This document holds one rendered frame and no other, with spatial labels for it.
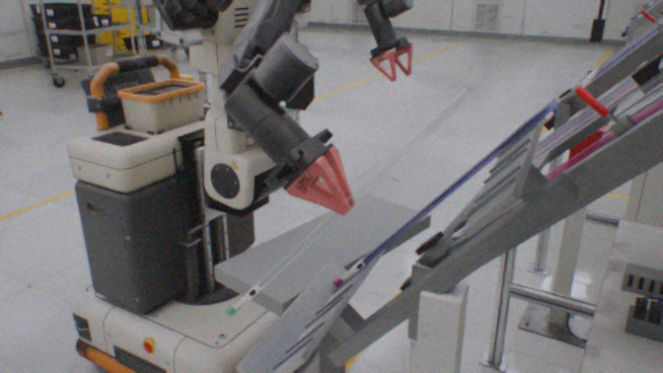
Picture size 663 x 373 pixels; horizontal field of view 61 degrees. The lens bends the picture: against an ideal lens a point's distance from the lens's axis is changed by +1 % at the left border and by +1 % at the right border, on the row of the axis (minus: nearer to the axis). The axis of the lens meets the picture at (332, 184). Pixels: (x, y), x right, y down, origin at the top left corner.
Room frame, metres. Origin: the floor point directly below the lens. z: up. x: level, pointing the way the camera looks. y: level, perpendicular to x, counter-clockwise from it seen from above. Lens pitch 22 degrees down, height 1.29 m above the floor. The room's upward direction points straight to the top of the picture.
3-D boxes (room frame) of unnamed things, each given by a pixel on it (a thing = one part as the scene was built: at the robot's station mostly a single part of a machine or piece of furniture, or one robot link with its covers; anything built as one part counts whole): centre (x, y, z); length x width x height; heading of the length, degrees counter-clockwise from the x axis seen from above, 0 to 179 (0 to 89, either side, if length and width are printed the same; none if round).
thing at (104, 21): (6.17, 2.56, 0.63); 0.40 x 0.30 x 0.14; 164
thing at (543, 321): (1.80, -0.85, 0.39); 0.24 x 0.24 x 0.78; 60
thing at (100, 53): (6.19, 2.56, 0.30); 0.30 x 0.23 x 0.18; 168
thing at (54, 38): (7.02, 3.22, 0.38); 0.65 x 0.46 x 0.75; 62
